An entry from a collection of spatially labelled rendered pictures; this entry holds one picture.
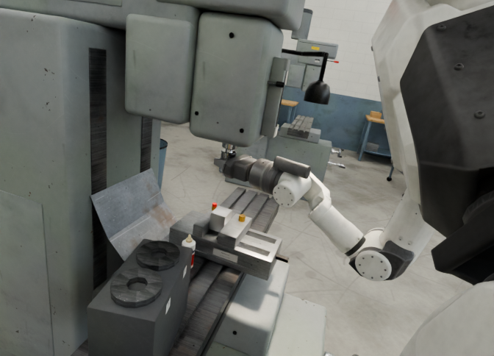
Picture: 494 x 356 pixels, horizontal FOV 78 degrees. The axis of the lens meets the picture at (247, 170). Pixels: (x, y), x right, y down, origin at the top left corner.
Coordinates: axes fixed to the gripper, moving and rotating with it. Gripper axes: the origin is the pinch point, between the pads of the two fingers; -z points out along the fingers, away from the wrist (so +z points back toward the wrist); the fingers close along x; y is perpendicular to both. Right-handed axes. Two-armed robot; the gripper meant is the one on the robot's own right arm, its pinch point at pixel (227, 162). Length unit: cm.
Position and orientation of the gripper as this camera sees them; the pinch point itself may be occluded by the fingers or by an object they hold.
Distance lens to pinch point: 92.7
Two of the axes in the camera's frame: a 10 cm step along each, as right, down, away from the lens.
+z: 8.1, 2.9, -5.0
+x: -5.7, 1.9, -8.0
